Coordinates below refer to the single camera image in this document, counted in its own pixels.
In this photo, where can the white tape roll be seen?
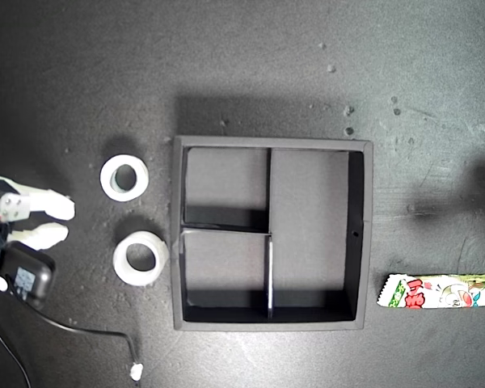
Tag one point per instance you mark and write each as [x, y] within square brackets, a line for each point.
[105, 178]
[121, 259]

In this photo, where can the snack bar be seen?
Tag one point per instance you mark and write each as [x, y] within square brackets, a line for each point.
[428, 292]

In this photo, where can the black tray with wells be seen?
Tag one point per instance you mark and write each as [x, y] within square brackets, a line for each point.
[307, 226]

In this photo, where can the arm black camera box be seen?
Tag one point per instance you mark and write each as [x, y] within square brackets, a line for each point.
[28, 275]

